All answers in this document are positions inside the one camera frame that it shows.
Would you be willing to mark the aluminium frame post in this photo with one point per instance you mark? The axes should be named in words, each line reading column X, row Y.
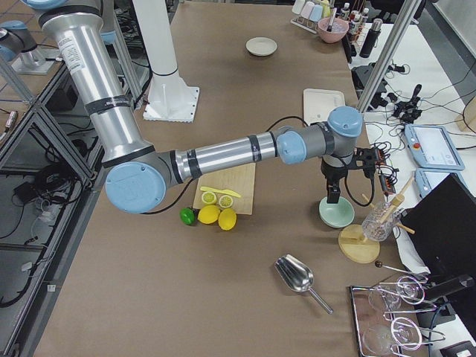
column 402, row 22

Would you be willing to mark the lemon half right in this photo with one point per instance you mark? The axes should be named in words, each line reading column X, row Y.
column 225, row 201

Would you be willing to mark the blue teach pendant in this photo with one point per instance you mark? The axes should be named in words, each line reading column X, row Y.
column 432, row 148
column 427, row 179

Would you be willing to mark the black thermos bottle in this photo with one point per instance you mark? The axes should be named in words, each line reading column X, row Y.
column 371, row 38

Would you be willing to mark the metal scoop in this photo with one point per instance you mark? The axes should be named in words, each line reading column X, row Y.
column 299, row 278

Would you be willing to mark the yellow plastic knife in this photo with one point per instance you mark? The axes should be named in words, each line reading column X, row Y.
column 224, row 191

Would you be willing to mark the lemon half left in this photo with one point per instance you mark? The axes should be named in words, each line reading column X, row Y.
column 209, row 198

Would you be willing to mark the mint green bowl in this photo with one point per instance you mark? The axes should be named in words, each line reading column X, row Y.
column 337, row 215

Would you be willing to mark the cream rabbit tray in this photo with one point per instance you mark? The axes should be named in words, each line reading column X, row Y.
column 318, row 103

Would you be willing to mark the clear patterned glass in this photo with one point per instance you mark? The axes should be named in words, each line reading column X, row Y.
column 374, row 228

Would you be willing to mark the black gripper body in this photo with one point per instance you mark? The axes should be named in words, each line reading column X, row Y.
column 330, row 173

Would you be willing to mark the cream shallow plate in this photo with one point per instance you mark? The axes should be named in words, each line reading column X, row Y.
column 261, row 46

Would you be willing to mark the black monitor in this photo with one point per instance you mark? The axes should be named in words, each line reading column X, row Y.
column 444, row 224

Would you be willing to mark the lemon half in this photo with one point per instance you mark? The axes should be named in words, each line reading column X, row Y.
column 209, row 198
column 225, row 201

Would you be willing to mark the metal glass rack tray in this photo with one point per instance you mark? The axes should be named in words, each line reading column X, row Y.
column 385, row 318

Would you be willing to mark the wooden cutting board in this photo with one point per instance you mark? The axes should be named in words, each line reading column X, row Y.
column 239, row 179

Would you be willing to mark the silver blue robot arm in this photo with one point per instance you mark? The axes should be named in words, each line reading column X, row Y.
column 138, row 176

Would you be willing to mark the whole yellow lemon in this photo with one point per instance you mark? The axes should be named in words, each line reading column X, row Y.
column 209, row 214
column 227, row 219

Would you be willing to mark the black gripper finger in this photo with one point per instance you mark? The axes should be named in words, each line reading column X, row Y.
column 333, row 193

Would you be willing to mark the pastel cup rack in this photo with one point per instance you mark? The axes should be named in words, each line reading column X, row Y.
column 309, row 13

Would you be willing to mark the pink bowl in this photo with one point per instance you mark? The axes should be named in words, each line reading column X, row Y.
column 339, row 30

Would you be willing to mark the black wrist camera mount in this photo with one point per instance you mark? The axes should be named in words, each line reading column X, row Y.
column 367, row 159

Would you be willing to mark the green lime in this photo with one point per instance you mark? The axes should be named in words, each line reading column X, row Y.
column 188, row 216

